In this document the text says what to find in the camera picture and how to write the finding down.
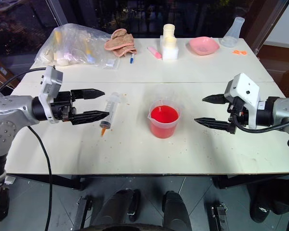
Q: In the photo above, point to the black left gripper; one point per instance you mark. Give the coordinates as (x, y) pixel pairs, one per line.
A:
(62, 107)

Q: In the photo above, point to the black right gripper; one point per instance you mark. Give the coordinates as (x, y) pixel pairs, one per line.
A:
(238, 113)

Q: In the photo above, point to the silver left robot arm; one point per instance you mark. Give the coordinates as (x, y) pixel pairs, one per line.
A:
(4, 106)

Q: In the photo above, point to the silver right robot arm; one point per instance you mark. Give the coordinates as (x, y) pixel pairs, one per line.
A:
(284, 108)

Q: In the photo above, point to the clear plastic syringe orange tip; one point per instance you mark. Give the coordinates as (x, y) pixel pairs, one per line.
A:
(109, 108)

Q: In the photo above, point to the beaker with red liquid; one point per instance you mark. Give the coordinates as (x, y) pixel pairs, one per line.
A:
(164, 120)

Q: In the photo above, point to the small clear plastic packet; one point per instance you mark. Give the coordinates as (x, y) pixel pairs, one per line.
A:
(110, 64)

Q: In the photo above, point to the blue capped pen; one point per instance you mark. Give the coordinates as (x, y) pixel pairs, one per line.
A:
(132, 58)

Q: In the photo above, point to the small orange plastic piece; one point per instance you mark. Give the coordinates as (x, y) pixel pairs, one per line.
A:
(239, 52)

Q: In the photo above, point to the clear plastic bag with items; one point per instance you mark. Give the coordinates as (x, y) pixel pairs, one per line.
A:
(72, 41)

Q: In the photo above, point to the pink square dish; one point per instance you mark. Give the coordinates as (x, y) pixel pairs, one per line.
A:
(203, 45)

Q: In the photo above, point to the pink crumpled towel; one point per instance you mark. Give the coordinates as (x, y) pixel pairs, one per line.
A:
(120, 43)

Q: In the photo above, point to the clear conical flask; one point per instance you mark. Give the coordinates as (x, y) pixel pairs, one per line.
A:
(232, 36)

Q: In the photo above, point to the pink marker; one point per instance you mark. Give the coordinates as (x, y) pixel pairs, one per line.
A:
(154, 53)

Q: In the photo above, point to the cream plastic bottle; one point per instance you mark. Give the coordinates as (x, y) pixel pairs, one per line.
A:
(169, 31)

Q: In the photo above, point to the cardboard box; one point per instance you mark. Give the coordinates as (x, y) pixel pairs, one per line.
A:
(0, 72)

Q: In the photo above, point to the dark rounded shape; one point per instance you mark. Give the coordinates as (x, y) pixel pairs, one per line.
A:
(175, 209)

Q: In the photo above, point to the black shoe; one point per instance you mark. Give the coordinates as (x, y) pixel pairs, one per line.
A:
(267, 207)

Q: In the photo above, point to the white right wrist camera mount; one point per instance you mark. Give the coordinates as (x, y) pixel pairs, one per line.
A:
(243, 86)

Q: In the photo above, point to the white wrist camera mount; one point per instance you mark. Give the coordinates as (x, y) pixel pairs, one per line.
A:
(243, 86)
(50, 80)

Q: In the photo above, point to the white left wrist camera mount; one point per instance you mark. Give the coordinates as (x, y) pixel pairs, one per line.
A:
(50, 80)

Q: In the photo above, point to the grey metal frame post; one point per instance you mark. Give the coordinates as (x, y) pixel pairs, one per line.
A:
(267, 26)

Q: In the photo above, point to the black table foot bracket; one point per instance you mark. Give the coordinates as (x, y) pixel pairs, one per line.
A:
(83, 211)
(219, 216)

